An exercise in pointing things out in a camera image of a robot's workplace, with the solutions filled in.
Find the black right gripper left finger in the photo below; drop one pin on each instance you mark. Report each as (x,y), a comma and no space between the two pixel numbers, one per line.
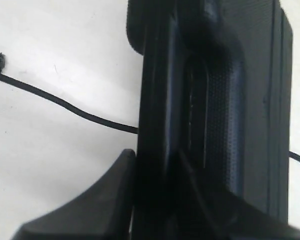
(102,212)

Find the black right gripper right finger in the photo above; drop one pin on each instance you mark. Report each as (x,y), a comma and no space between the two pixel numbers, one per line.
(206,210)

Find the black plastic tool case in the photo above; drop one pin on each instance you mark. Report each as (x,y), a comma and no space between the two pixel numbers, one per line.
(216,85)

